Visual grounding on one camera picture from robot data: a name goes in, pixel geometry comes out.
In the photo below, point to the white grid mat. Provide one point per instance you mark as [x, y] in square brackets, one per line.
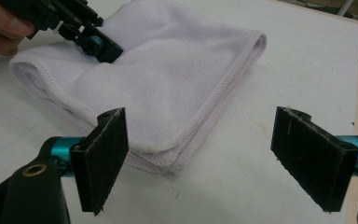
[292, 62]

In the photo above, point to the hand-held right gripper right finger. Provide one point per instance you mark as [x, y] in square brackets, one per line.
[310, 155]

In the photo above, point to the white metal stand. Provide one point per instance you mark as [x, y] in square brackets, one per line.
[345, 6]

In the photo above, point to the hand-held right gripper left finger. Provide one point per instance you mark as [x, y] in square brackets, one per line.
[101, 161]

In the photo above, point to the lilac patterned towel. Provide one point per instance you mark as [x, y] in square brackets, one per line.
[167, 77]

